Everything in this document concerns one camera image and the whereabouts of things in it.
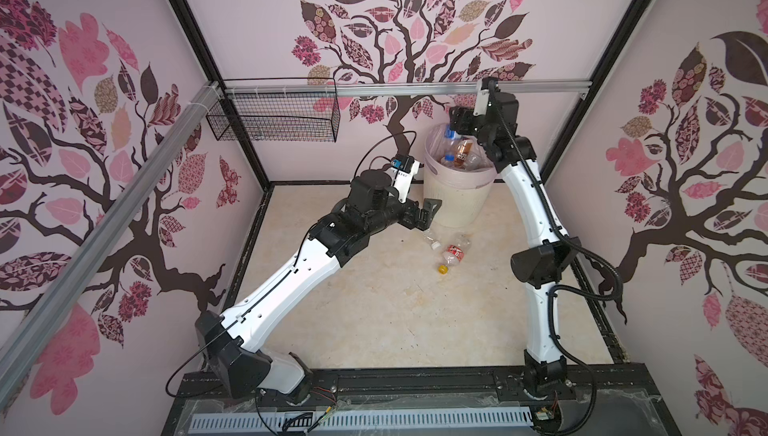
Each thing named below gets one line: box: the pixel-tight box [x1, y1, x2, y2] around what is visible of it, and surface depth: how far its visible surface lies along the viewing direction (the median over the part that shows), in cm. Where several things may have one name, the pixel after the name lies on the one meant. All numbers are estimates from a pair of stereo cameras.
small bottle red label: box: [438, 234, 472, 275], surface depth 96 cm
